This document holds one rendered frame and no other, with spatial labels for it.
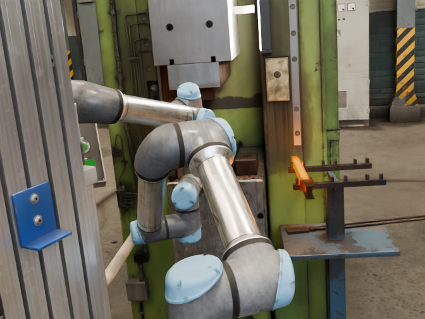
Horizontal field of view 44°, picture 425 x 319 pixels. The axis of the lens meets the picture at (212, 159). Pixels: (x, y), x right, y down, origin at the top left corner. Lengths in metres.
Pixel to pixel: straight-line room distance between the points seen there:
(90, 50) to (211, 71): 6.98
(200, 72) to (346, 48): 5.34
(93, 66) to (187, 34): 6.96
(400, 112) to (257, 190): 5.73
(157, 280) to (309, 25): 1.30
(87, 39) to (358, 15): 4.24
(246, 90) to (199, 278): 1.60
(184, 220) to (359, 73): 5.85
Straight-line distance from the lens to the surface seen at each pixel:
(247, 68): 2.51
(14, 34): 0.88
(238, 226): 1.16
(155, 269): 2.48
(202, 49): 2.04
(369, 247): 2.00
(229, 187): 1.22
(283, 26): 2.16
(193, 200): 1.61
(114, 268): 2.10
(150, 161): 1.33
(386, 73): 7.96
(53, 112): 0.92
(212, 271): 1.04
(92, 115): 1.42
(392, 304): 3.07
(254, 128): 2.55
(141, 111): 1.49
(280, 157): 2.23
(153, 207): 1.50
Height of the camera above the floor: 1.51
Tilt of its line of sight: 14 degrees down
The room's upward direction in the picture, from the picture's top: 5 degrees counter-clockwise
